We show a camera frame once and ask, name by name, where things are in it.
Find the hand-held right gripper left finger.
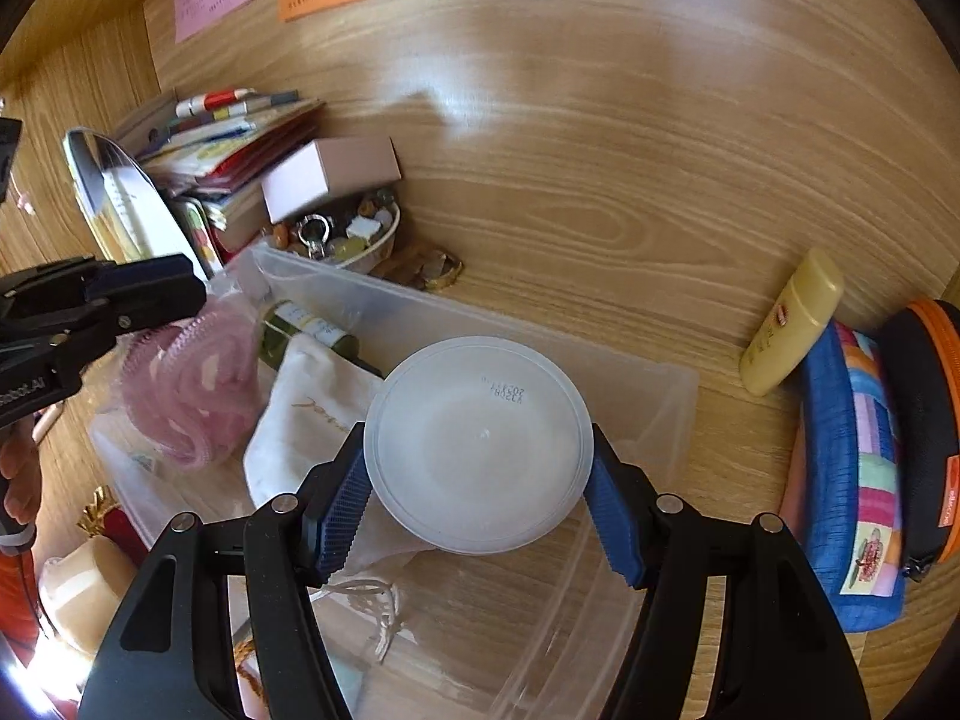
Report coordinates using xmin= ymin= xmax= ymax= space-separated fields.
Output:
xmin=79 ymin=439 xmax=376 ymax=720

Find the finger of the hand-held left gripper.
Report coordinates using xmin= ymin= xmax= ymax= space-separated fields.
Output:
xmin=0 ymin=319 xmax=121 ymax=391
xmin=0 ymin=253 xmax=207 ymax=335

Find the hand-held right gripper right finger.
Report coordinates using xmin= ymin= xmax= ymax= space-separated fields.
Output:
xmin=581 ymin=424 xmax=875 ymax=720

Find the round translucent plastic lid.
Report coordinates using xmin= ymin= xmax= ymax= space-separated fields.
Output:
xmin=364 ymin=335 xmax=596 ymax=556

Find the clear plastic storage box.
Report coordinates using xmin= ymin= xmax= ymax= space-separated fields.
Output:
xmin=86 ymin=244 xmax=698 ymax=720

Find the wooden desktop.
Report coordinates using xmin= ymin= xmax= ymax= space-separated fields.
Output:
xmin=30 ymin=82 xmax=960 ymax=720

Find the person's left hand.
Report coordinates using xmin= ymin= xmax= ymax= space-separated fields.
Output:
xmin=0 ymin=405 xmax=62 ymax=541

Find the fruit print box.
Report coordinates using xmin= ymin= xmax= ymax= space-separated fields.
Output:
xmin=176 ymin=195 xmax=226 ymax=271

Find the oval mirror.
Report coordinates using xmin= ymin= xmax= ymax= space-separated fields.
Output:
xmin=62 ymin=129 xmax=215 ymax=278

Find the green glass bottle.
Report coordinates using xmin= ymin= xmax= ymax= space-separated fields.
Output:
xmin=259 ymin=300 xmax=383 ymax=380

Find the red pouch with gold trim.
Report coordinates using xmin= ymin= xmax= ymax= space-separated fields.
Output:
xmin=75 ymin=487 xmax=151 ymax=563

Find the stack of colourful packets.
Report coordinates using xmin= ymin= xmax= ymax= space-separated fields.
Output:
xmin=112 ymin=90 xmax=327 ymax=256

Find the red white pen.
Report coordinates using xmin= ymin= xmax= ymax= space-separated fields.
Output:
xmin=174 ymin=88 xmax=260 ymax=117

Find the pale pink cardboard box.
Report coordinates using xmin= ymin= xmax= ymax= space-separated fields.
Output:
xmin=261 ymin=137 xmax=402 ymax=226

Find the clear bowl of trinkets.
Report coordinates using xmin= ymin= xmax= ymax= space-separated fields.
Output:
xmin=270 ymin=191 xmax=402 ymax=275

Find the yellow sunscreen bottle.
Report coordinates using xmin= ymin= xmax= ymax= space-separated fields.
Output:
xmin=739 ymin=247 xmax=845 ymax=397

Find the black case with orange zip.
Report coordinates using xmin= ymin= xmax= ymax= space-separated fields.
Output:
xmin=874 ymin=298 xmax=960 ymax=582

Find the white drawstring pouch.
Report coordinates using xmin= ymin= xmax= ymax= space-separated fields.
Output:
xmin=244 ymin=334 xmax=413 ymax=661

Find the pink coiled cord in bag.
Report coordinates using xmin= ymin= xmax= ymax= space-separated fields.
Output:
xmin=112 ymin=292 xmax=260 ymax=470

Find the gold brown bracelet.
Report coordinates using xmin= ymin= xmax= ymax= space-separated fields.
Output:
xmin=375 ymin=247 xmax=462 ymax=293

